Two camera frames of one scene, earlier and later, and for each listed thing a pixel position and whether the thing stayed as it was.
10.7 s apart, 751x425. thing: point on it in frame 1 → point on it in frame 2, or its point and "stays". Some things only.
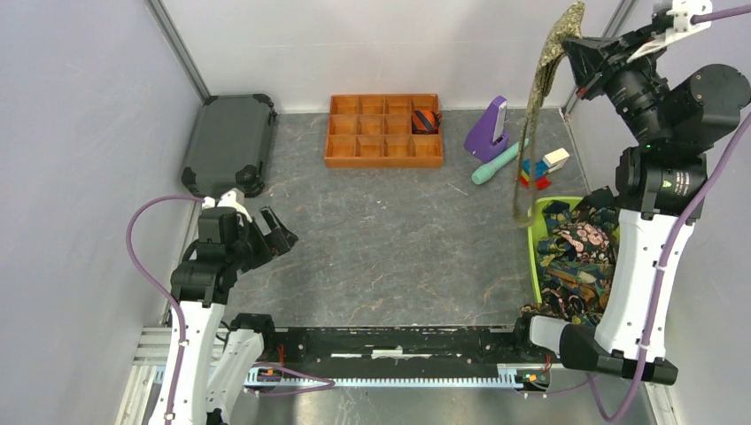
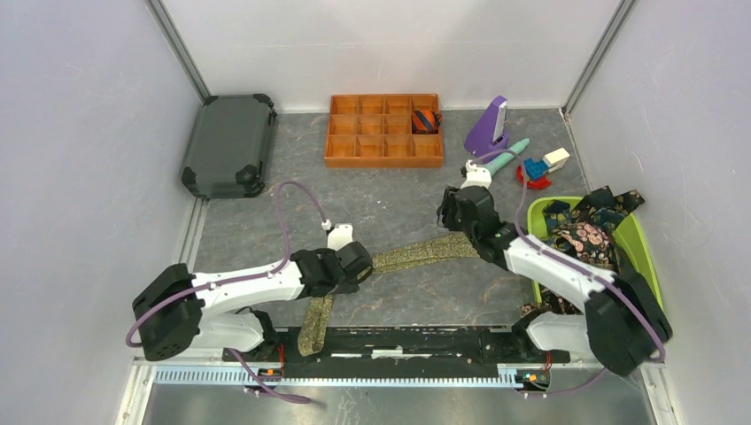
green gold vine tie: [558, 42] → [315, 319]
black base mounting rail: [445, 347] stays
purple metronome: [489, 135] stays
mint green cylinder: [483, 172] stays
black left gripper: [281, 238] → [351, 285]
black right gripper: [607, 56] → [446, 210]
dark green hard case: [228, 143] stays
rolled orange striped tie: [425, 122] stays
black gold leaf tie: [600, 207] stays
